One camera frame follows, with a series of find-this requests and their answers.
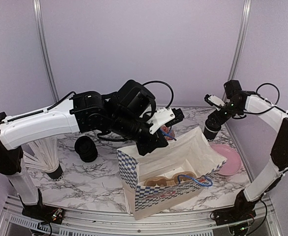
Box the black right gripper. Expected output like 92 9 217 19
207 101 242 128

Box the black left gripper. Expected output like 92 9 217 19
110 112 170 156

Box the black paper coffee cup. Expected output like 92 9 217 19
203 126 220 142

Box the checkered paper takeout bag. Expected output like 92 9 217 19
117 127 227 220

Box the brown cardboard cup carrier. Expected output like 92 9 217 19
144 171 196 187

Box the black plastic cup lid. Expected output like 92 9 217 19
204 120 222 133

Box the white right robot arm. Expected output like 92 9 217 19
203 80 288 220

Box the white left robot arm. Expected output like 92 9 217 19
0 80 174 219

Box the red patterned ceramic bowl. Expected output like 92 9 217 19
160 126 176 141

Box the stack of black lids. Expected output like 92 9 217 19
74 136 98 163

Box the pink round plate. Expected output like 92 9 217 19
210 144 241 176

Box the black cup holding straws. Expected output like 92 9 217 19
46 164 64 181

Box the bundle of white straws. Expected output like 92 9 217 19
23 136 59 173

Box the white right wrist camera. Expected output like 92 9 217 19
204 94 225 111

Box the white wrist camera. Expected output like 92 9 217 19
147 108 185 134
204 94 225 111

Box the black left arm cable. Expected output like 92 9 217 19
0 80 174 131

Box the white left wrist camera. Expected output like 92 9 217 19
147 108 185 134

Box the right aluminium frame post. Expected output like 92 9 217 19
219 0 254 87

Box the aluminium frame post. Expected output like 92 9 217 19
32 0 60 102
219 0 254 87

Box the left aluminium frame post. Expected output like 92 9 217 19
32 0 60 102

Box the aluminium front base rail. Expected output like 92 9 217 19
0 196 282 236

